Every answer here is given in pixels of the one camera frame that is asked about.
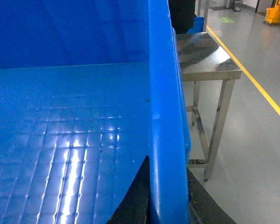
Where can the stainless steel table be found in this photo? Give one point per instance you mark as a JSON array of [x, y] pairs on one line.
[[202, 59]]

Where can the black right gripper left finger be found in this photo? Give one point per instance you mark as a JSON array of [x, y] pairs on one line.
[[135, 206]]

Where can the large blue plastic crate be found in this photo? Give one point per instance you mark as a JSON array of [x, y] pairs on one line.
[[88, 89]]

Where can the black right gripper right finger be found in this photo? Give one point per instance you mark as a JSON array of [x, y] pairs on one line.
[[202, 207]]

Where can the yellow mop bucket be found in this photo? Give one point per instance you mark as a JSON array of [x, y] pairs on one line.
[[273, 13]]

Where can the grey trash can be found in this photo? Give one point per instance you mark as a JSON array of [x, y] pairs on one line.
[[237, 5]]

